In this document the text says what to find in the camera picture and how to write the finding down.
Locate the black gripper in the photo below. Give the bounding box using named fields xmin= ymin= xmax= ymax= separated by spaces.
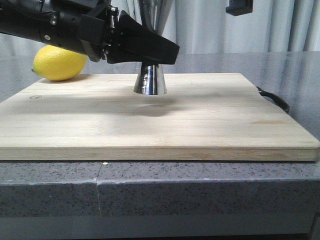
xmin=0 ymin=0 xmax=119 ymax=62

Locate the black board handle strap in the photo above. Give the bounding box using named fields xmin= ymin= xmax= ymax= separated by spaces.
xmin=256 ymin=86 xmax=291 ymax=114

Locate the steel double jigger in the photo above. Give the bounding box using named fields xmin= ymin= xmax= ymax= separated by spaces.
xmin=133 ymin=0 xmax=173 ymax=95

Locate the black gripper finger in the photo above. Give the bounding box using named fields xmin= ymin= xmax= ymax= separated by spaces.
xmin=225 ymin=0 xmax=253 ymax=16
xmin=106 ymin=11 xmax=180 ymax=65

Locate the wooden cutting board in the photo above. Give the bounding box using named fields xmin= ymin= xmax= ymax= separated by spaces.
xmin=0 ymin=73 xmax=320 ymax=161

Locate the grey curtain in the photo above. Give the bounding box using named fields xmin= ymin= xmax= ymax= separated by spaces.
xmin=0 ymin=0 xmax=320 ymax=55

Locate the yellow lemon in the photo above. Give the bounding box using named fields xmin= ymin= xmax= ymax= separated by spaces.
xmin=32 ymin=45 xmax=88 ymax=81

